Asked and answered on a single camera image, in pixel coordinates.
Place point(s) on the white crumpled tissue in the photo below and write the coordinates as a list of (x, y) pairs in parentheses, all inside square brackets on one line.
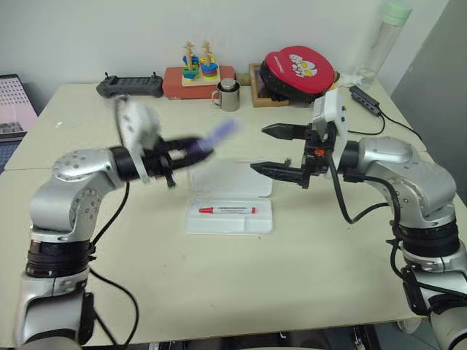
[(348, 79)]

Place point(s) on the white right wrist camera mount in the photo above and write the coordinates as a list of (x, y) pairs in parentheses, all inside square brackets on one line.
[(330, 109)]

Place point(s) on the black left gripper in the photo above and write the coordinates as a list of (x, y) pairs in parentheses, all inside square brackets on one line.
[(157, 162)]

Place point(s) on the black usb hub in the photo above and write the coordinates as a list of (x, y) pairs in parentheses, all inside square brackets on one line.
[(365, 99)]

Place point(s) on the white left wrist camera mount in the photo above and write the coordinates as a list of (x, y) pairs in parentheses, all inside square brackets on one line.
[(136, 120)]

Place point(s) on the red marker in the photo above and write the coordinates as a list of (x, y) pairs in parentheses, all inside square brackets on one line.
[(226, 210)]

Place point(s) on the clear bottle green lid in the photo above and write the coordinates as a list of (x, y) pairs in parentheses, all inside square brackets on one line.
[(383, 40)]

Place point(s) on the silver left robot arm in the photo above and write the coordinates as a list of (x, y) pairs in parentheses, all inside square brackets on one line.
[(80, 164)]

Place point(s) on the black handheld controller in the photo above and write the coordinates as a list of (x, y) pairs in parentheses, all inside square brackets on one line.
[(131, 86)]

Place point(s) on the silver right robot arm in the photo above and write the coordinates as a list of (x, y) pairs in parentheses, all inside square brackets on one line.
[(394, 160)]

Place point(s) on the white plastic pencil case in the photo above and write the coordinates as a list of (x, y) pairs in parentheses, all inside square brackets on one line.
[(230, 204)]

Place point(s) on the colourful wooden stacking toy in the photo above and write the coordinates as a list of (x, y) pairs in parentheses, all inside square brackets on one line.
[(200, 71)]

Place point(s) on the red black cartoon pad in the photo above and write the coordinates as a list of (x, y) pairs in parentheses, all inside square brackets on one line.
[(299, 69)]

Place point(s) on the laptop computer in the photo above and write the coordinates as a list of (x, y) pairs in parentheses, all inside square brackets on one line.
[(12, 109)]

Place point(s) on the red rectangular box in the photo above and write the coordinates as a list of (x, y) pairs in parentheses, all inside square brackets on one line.
[(173, 85)]

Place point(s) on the purple marker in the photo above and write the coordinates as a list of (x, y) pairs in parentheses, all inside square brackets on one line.
[(222, 131)]

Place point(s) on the wooden tray box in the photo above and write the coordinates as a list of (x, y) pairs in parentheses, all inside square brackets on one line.
[(257, 93)]

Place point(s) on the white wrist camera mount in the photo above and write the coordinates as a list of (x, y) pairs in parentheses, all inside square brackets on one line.
[(136, 120), (330, 109)]

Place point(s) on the steel mug with lid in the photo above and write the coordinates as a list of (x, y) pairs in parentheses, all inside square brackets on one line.
[(229, 96)]

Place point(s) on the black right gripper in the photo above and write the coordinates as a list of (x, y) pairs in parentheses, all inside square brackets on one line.
[(317, 156)]

